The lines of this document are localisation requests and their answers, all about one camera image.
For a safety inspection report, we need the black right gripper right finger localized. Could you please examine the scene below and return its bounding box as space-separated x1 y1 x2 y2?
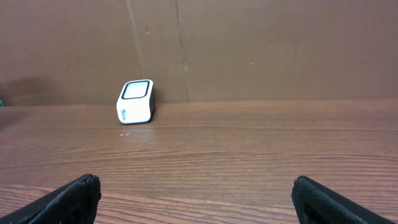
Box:
291 176 394 224

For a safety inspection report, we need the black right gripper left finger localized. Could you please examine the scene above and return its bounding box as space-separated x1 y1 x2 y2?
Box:
1 174 101 224

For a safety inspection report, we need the white barcode scanner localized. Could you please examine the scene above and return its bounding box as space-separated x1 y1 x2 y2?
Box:
116 80 155 124

